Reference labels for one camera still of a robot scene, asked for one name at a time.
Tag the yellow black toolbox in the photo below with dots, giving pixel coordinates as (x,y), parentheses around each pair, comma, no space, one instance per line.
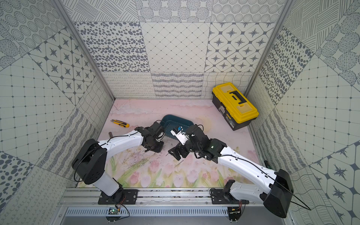
(233,106)

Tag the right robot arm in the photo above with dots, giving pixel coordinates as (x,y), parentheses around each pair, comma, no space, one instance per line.
(276,190)

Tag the aluminium mounting rail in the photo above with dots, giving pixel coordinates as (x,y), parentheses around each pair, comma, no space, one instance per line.
(146,197)

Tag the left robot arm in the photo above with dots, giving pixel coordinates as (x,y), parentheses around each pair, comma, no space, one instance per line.
(90,162)

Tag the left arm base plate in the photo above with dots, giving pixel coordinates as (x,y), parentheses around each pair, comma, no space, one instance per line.
(122,196)

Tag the yellow utility knife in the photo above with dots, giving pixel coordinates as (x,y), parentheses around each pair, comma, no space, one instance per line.
(120,123)

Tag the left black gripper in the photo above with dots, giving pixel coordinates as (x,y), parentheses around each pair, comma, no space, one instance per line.
(154,143)

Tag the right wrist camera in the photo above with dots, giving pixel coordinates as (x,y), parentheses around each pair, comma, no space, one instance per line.
(180,135)

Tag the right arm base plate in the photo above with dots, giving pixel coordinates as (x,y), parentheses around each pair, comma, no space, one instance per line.
(218,196)

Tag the teal plastic storage box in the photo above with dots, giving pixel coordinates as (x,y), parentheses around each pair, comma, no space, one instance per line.
(169,122)

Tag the pink floral table mat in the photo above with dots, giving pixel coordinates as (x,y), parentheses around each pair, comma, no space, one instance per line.
(135,168)

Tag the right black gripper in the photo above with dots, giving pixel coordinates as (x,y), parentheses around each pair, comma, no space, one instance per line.
(176,153)

